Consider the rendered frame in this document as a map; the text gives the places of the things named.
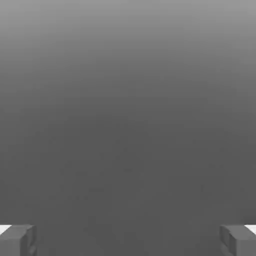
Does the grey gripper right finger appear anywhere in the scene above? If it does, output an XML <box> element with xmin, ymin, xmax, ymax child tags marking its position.
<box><xmin>218</xmin><ymin>224</ymin><xmax>256</xmax><ymax>256</ymax></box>

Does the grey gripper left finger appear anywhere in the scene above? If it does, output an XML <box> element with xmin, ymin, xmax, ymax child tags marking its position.
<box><xmin>0</xmin><ymin>224</ymin><xmax>38</xmax><ymax>256</ymax></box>

